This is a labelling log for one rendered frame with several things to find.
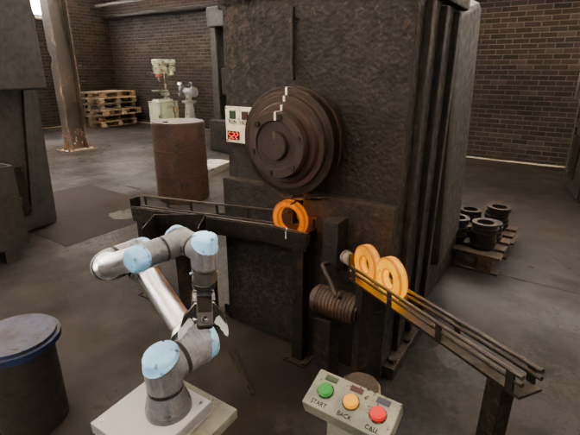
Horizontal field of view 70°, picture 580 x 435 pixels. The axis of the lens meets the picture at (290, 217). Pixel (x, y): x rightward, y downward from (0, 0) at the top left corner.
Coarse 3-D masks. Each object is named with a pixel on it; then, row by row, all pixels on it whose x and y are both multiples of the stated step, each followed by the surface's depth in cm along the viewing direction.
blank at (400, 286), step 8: (392, 256) 146; (376, 264) 152; (384, 264) 147; (392, 264) 142; (400, 264) 141; (376, 272) 152; (384, 272) 149; (392, 272) 143; (400, 272) 140; (376, 280) 153; (384, 280) 149; (400, 280) 139; (392, 288) 144; (400, 288) 139; (384, 296) 149; (392, 296) 144; (400, 296) 141
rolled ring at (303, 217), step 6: (282, 204) 194; (288, 204) 192; (294, 204) 190; (276, 210) 197; (282, 210) 199; (294, 210) 191; (300, 210) 189; (276, 216) 198; (300, 216) 190; (306, 216) 191; (276, 222) 199; (282, 222) 201; (300, 222) 191; (306, 222) 191; (300, 228) 192; (306, 228) 193
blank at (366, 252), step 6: (360, 246) 161; (366, 246) 158; (372, 246) 158; (360, 252) 162; (366, 252) 157; (372, 252) 155; (354, 258) 167; (360, 258) 163; (366, 258) 158; (372, 258) 154; (378, 258) 154; (360, 264) 163; (366, 264) 164; (372, 264) 154; (360, 270) 163; (366, 270) 163; (372, 270) 155; (372, 276) 155; (372, 282) 156
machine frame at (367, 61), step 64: (256, 0) 187; (320, 0) 171; (384, 0) 157; (448, 0) 171; (256, 64) 197; (320, 64) 178; (384, 64) 163; (448, 64) 196; (384, 128) 171; (256, 192) 212; (320, 192) 195; (384, 192) 179; (256, 256) 224; (320, 256) 200; (384, 256) 181; (256, 320) 239; (384, 320) 191
